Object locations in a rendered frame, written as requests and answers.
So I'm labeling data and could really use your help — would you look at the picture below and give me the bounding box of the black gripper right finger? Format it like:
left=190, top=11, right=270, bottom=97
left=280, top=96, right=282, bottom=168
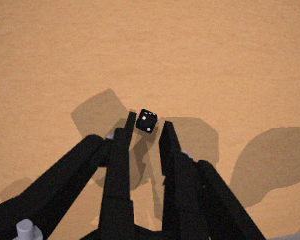
left=159, top=120, right=266, bottom=240

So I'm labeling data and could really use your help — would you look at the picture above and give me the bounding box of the black die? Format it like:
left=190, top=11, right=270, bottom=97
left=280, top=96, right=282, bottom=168
left=136, top=109, right=158, bottom=133

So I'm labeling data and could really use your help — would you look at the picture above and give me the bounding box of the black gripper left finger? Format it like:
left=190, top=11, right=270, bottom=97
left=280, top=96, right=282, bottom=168
left=0, top=111, right=137, bottom=240

